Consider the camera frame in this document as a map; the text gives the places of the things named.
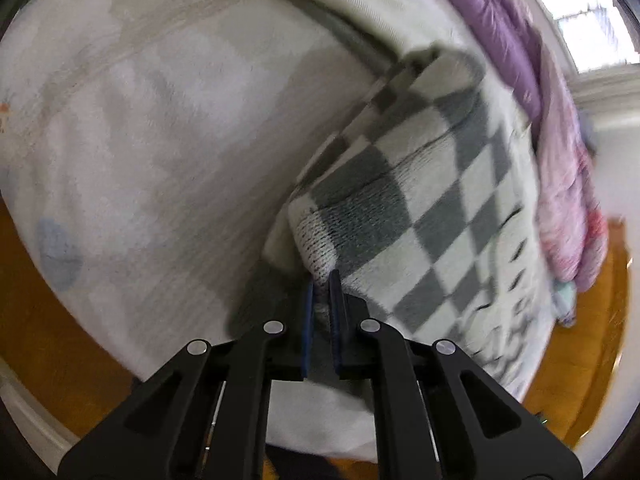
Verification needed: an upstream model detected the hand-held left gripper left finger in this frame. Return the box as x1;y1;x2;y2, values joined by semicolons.
57;280;316;480

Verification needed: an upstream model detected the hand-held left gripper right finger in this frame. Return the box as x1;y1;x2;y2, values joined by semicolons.
327;269;585;480

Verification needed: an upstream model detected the grey white checkered knit sweater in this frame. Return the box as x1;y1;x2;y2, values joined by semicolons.
262;46;557;391

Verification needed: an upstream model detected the purple pink quilt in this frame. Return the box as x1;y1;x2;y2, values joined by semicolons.
417;0;608;328

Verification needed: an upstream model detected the cream blanket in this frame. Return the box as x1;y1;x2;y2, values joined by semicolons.
192;0;536;126

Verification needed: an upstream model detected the window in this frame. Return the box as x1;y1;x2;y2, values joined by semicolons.
517;0;640;78

